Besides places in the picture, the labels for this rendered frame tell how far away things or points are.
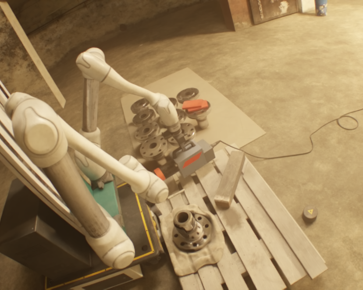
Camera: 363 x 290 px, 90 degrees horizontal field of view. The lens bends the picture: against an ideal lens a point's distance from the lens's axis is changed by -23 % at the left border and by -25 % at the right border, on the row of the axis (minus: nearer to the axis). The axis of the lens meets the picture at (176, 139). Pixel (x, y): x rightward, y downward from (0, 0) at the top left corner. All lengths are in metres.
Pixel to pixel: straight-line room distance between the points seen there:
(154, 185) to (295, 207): 1.12
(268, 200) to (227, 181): 0.32
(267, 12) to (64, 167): 5.28
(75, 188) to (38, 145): 0.22
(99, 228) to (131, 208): 0.76
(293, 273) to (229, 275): 0.37
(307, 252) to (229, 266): 0.46
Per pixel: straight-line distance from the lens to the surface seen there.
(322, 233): 1.69
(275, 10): 5.70
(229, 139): 2.23
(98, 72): 1.23
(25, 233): 1.28
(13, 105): 0.80
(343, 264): 1.65
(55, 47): 10.12
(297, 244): 1.45
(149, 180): 0.93
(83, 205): 0.81
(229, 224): 1.54
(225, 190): 1.58
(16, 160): 1.08
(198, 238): 1.48
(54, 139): 0.61
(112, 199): 1.43
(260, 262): 1.43
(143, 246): 1.45
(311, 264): 1.43
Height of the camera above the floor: 1.52
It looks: 38 degrees down
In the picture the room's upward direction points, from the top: 23 degrees counter-clockwise
